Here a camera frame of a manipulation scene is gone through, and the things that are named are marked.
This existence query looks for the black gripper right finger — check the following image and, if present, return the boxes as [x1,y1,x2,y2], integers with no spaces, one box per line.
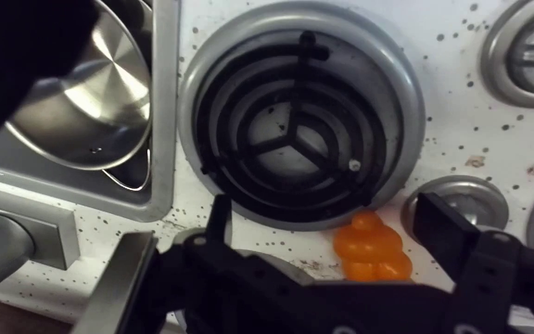
[412,192,486,275]

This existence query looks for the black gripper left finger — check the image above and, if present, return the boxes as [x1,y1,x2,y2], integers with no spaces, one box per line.
[204,192,234,257]

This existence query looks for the orange toy food piece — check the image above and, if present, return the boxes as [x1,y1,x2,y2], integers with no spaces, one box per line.
[332,210,415,285]

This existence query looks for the grey toy sink basin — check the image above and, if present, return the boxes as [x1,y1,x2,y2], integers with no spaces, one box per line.
[0,0,183,225]

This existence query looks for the small steel pot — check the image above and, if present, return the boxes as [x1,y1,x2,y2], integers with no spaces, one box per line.
[4,0,156,194]

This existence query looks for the flat grey round knob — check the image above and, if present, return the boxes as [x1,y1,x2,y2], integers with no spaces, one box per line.
[400,175,510,242]

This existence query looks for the wooden toy kitchen unit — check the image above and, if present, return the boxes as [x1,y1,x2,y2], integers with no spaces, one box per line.
[0,0,534,334]

